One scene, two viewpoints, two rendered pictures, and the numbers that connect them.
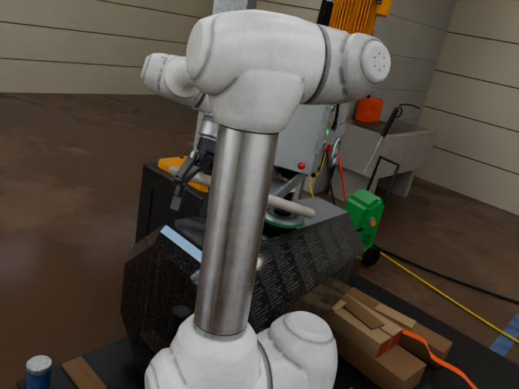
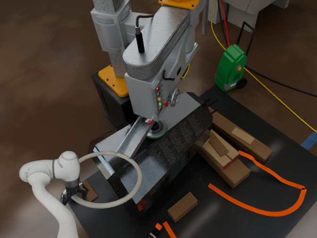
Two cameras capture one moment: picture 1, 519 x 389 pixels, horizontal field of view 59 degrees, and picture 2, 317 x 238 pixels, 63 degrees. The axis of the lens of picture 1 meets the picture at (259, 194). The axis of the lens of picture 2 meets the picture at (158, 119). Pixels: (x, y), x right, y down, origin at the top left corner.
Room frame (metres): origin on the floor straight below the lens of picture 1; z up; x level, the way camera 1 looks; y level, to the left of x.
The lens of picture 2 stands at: (0.79, -0.55, 2.72)
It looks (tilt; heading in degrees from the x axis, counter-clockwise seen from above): 53 degrees down; 17
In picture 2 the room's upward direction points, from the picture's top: 8 degrees counter-clockwise
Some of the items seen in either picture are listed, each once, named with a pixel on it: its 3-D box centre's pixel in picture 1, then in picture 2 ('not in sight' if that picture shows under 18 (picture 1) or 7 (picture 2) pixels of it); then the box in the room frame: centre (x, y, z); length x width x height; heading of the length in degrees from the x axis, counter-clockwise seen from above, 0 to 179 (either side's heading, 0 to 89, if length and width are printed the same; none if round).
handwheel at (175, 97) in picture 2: (327, 150); (171, 96); (2.11, -0.27, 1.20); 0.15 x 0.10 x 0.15; 164
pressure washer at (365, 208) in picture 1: (361, 211); (233, 59); (3.49, -0.83, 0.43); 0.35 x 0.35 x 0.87; 35
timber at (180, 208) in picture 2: not in sight; (182, 207); (1.63, -0.41, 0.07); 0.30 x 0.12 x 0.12; 138
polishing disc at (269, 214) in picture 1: (282, 214); (154, 126); (2.03, -0.12, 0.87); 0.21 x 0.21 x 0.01
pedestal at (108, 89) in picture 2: (201, 226); (132, 97); (2.77, 0.34, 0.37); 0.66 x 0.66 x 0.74; 50
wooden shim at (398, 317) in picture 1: (395, 316); (242, 135); (2.53, -0.99, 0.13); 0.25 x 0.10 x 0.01; 58
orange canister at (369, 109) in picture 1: (371, 109); not in sight; (5.29, -1.05, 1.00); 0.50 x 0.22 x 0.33; 141
